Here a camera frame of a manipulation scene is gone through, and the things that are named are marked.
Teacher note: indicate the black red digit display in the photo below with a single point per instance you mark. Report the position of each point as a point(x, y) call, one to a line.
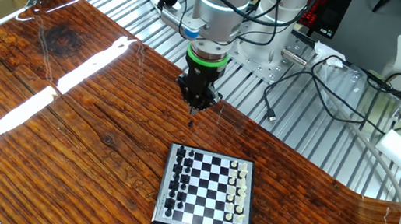
point(328, 16)

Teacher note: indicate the black chess rook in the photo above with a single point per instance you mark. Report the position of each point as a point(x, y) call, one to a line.
point(168, 212)
point(181, 151)

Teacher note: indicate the white adapter block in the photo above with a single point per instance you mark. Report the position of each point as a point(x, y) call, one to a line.
point(397, 149)

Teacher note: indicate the silver robot mounting plate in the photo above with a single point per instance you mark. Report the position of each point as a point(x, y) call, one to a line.
point(269, 68)

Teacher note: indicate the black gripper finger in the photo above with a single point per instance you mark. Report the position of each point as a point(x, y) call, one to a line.
point(187, 90)
point(208, 99)

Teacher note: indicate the black chess bishop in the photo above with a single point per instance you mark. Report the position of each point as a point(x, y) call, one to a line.
point(172, 193)
point(177, 168)

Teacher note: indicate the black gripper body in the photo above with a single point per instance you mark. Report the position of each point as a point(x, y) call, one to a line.
point(203, 75)

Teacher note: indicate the wood grain table mat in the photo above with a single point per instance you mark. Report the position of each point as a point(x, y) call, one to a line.
point(108, 95)

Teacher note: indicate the silver cylindrical connector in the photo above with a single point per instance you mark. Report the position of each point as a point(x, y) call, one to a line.
point(294, 57)

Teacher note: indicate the white chess queen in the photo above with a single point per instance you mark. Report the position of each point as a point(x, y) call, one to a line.
point(239, 200)

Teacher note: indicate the white chess rook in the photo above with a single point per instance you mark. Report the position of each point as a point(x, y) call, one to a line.
point(243, 166)

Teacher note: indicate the white chess knight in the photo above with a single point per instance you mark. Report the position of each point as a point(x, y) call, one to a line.
point(242, 174)
point(239, 218)

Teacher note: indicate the white crumpled paper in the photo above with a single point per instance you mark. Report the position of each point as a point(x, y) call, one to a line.
point(325, 51)

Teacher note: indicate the black chess queen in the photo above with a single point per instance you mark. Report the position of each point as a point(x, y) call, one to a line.
point(173, 185)

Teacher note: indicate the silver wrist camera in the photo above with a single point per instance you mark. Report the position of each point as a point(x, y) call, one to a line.
point(177, 22)

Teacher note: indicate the black chess king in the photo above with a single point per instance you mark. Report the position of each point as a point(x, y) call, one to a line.
point(175, 177)

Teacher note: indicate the black white magnetic chessboard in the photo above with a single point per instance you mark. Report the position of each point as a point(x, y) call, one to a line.
point(204, 195)

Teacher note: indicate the white chess king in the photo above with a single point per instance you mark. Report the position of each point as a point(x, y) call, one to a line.
point(241, 191)

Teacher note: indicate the clear plastic sheet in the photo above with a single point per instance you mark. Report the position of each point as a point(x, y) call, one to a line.
point(355, 76)

